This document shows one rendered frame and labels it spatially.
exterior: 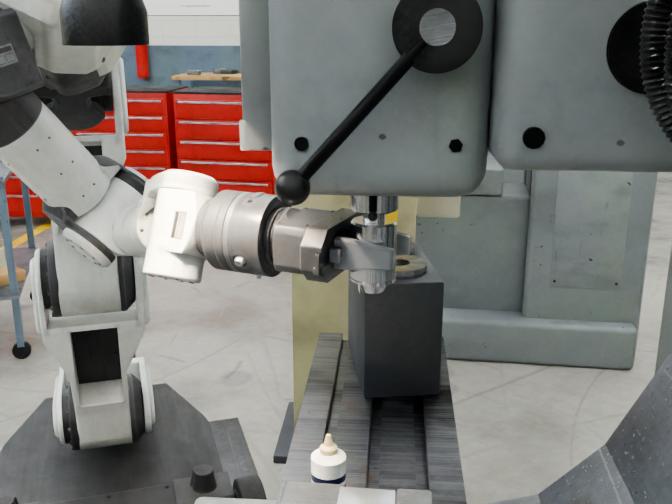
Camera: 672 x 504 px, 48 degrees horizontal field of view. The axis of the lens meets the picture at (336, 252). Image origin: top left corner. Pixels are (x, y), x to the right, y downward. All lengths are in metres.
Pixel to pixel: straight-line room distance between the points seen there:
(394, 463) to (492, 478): 1.68
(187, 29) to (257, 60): 9.36
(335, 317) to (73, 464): 1.20
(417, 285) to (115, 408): 0.72
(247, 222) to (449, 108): 0.25
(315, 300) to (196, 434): 0.98
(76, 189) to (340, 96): 0.51
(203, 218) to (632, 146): 0.43
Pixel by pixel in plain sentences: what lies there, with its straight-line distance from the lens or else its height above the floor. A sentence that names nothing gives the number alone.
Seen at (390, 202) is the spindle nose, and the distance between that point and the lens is 0.74.
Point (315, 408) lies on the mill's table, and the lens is 1.17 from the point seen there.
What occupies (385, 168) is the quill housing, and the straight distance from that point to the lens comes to 0.65.
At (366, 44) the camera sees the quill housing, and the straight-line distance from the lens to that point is 0.64.
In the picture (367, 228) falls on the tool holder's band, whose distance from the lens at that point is 0.75.
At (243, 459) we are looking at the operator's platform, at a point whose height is 0.40.
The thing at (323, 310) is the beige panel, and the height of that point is 0.51.
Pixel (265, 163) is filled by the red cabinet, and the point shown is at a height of 0.53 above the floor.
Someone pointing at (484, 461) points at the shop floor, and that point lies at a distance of 2.80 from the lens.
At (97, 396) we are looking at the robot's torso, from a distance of 1.60.
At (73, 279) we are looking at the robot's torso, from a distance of 1.41.
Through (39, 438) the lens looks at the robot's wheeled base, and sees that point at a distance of 1.88.
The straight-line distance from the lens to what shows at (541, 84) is 0.63.
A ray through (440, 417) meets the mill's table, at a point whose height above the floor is 0.90.
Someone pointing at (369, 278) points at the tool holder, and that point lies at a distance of 0.76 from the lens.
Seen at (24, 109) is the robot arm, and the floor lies 1.36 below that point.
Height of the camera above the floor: 1.46
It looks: 17 degrees down
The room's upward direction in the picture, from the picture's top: straight up
